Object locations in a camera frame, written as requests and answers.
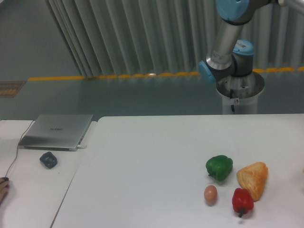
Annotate person hand dark nails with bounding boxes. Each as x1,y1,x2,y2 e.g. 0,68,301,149
0,177,10,202

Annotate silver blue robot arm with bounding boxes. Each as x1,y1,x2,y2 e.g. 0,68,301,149
199,0,304,83

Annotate green bell pepper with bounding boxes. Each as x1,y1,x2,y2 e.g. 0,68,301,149
205,155,233,181

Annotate red bell pepper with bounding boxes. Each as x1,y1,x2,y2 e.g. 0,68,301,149
232,188,254,218

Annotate small black case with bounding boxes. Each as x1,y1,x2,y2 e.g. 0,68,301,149
39,152,57,169

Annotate silver closed laptop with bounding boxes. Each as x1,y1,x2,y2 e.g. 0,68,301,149
18,114,93,151

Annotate white pleated curtain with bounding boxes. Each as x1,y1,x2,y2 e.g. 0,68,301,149
47,0,304,78

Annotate brown egg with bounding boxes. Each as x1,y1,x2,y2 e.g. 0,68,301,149
204,185,218,203

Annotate orange toy bread wedge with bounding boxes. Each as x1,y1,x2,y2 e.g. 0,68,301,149
237,162,268,202

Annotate black mouse cable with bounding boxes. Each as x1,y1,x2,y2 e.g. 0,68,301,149
0,118,36,179

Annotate black pedestal cable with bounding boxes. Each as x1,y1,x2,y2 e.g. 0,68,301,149
229,89,236,115

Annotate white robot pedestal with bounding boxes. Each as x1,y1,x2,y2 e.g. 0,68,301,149
216,72,265,114

